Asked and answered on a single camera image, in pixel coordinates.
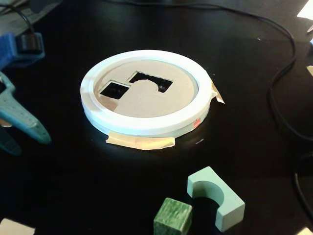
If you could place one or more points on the white round shape sorter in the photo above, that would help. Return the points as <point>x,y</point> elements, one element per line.
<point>146,126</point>

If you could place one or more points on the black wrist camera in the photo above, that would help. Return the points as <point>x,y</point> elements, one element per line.
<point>30,44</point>

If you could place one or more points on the cardboard insert with cutouts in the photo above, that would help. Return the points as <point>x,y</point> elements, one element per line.
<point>146,102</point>

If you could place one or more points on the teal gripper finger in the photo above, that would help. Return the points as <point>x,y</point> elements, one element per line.
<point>24,120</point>
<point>9,142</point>

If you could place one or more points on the grey green background object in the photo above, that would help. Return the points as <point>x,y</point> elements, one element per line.
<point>14,22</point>

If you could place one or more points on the white paper sheet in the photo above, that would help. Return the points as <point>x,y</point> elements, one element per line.
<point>305,8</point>

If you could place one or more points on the light teal arch block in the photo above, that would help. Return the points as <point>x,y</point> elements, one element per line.
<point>232,203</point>

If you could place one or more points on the dark green square wooden block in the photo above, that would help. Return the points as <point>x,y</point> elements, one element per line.
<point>171,218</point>

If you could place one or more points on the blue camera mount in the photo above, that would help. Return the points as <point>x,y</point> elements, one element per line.
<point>9,49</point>

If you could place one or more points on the short beige masking tape piece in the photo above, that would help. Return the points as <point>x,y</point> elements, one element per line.
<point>218,95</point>

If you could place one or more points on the long beige masking tape strip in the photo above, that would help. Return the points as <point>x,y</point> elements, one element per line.
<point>141,142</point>

